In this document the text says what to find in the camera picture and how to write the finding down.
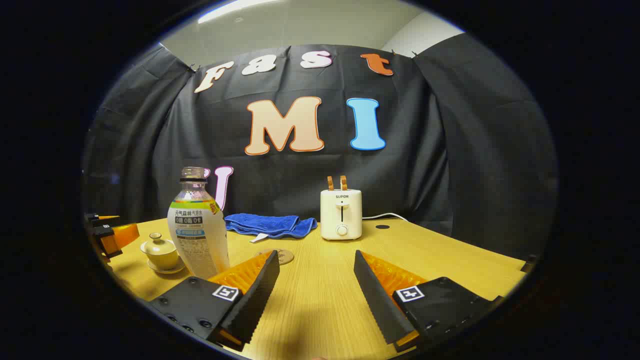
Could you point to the pale yellow teacup lid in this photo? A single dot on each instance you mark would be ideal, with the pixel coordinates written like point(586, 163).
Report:
point(158, 245)

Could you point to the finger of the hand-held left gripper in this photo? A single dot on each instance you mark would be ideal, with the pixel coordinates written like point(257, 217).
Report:
point(102, 219)
point(117, 236)

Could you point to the pale yellow saucer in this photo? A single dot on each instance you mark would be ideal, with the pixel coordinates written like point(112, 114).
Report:
point(175, 270)

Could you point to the cream toaster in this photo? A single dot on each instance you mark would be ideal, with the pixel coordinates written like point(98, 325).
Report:
point(341, 212)

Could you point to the clear labelled water bottle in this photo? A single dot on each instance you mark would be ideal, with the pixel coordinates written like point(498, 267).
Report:
point(197, 240)

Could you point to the blue towel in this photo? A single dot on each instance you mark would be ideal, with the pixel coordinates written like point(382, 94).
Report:
point(270, 224)

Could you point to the round cork coaster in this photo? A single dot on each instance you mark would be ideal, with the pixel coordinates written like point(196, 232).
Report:
point(285, 256)

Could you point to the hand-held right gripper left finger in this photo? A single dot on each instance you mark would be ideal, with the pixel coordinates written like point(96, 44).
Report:
point(257, 295)

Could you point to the black backdrop cloth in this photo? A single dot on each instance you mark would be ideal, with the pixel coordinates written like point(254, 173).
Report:
point(425, 175)

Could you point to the pale yellow teacup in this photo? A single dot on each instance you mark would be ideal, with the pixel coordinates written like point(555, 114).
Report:
point(161, 261)

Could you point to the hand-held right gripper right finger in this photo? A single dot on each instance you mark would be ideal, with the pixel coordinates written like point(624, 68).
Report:
point(377, 300)

